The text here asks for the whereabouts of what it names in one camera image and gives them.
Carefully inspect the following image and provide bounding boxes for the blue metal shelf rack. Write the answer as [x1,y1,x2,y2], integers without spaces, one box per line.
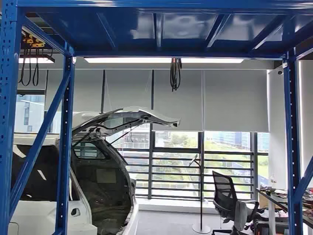
[0,0,313,235]

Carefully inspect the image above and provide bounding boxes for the black window railing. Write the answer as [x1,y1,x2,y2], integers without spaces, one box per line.
[115,147,269,200]

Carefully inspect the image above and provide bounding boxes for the grey roller blind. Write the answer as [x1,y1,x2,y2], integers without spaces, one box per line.
[154,70,204,132]
[105,70,152,111]
[45,70,103,114]
[204,70,269,133]

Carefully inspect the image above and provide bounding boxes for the black floor stand round base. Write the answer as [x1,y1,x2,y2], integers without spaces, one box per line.
[189,154,210,234]

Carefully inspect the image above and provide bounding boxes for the black mesh office chair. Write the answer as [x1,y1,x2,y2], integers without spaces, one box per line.
[211,171,260,235]

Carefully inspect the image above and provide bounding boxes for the grey jacket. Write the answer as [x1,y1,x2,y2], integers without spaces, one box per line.
[233,201,248,232]

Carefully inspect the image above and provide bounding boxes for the short ceiling light strip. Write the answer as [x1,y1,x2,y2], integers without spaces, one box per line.
[18,57,54,64]

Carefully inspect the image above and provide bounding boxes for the yellow hoist trolley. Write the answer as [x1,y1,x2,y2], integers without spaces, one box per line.
[21,34,46,49]

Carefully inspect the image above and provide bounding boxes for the dark top desk white legs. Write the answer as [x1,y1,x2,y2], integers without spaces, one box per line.
[256,188,313,235]

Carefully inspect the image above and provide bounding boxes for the black equipment case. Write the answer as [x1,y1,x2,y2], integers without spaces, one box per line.
[254,220,290,235]

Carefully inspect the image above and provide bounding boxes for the white car body shell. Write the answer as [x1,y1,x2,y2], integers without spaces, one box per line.
[8,106,182,235]

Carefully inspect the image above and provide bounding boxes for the black hanging cable bundle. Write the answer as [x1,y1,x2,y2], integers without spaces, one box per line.
[170,58,183,93]

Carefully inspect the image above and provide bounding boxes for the black hanging strap loop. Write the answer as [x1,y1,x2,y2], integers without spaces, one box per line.
[19,48,32,87]
[32,48,40,87]

